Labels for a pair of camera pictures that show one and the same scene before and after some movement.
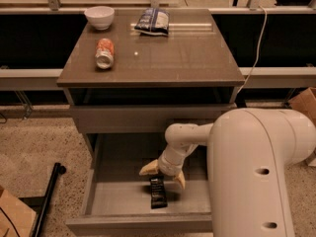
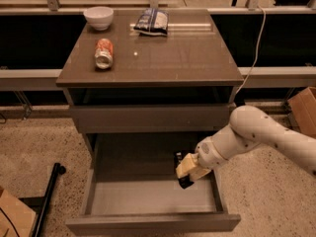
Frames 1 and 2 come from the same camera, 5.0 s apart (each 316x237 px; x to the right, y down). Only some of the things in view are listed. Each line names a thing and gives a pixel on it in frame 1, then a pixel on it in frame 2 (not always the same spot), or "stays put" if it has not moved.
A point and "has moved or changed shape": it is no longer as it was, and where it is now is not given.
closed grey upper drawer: [142, 118] stays put
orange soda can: [105, 53] stays put
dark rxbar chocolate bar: [158, 193] has moved or changed shape
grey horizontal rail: [290, 77] stays put
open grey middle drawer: [118, 197] stays put
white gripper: [166, 167] -> [207, 155]
